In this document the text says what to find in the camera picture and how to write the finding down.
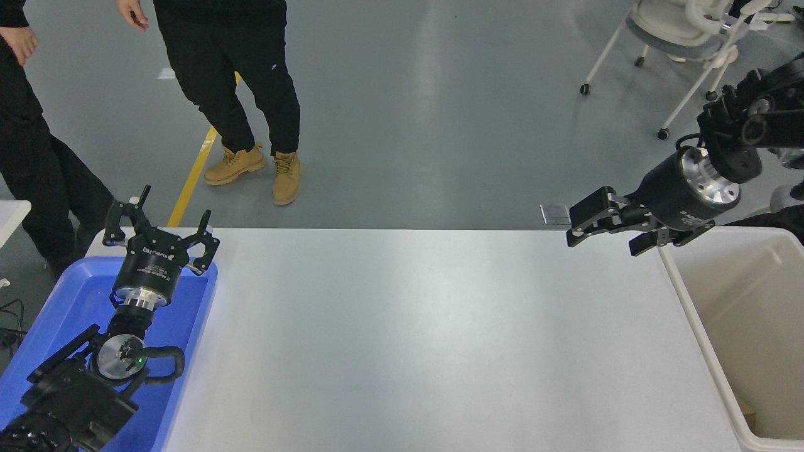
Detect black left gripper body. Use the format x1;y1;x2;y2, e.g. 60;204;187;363
113;227;190;296

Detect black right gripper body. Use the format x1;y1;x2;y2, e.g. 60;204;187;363
630;149;717;232

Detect person's hand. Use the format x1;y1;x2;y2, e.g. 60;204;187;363
116;0;150;31
0;26;40;67

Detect blue plastic tray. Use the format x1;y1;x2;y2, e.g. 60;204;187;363
0;256;219;452

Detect person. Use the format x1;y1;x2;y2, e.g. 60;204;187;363
0;0;116;280
116;0;302;207

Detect small white side table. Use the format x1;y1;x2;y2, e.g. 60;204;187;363
0;200;33;249

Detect large pale plastic bin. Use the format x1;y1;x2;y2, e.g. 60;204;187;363
656;226;804;452

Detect white wheeled office chair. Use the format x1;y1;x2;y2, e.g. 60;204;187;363
579;0;797;140

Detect black floor cables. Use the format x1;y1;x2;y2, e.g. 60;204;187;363
0;295;27;355

